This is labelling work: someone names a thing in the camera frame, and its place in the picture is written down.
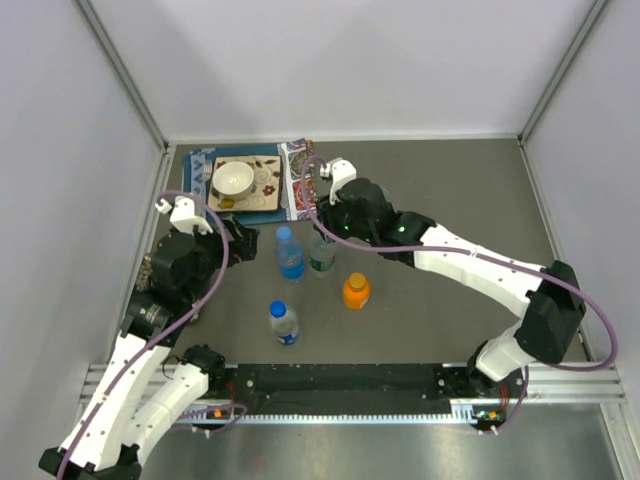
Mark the clear bottle green label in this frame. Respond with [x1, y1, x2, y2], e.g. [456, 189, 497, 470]
[309, 236, 337, 278]

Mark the orange juice bottle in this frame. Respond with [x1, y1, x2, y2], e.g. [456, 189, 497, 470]
[343, 272, 371, 310]

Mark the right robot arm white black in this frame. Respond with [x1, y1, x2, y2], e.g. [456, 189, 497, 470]
[317, 178, 586, 396]

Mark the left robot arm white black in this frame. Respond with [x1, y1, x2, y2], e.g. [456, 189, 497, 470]
[38, 217, 259, 479]

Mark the blue liquid bottle blue cap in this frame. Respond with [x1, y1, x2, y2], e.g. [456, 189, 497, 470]
[276, 226, 305, 283]

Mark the clear water bottle blue cap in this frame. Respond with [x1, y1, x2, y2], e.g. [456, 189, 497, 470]
[269, 300, 301, 346]

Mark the square floral plate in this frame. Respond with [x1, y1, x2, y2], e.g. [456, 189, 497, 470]
[208, 155, 283, 212]

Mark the silver knife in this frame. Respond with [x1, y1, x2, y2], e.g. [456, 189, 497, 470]
[280, 169, 289, 212]

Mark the white ceramic bowl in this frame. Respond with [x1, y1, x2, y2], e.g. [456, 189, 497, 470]
[211, 161, 255, 200]

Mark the silver fork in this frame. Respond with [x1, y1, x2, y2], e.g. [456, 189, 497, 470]
[191, 159, 213, 204]

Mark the dark floral coaster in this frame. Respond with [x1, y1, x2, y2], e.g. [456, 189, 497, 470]
[131, 253, 203, 325]

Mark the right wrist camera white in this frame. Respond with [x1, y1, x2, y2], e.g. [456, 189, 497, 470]
[319, 157, 357, 205]

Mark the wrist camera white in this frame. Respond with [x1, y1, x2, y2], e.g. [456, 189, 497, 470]
[155, 196, 213, 235]
[319, 157, 357, 205]

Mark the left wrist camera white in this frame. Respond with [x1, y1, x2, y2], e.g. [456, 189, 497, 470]
[155, 196, 213, 235]

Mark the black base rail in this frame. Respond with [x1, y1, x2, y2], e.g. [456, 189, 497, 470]
[226, 363, 478, 415]

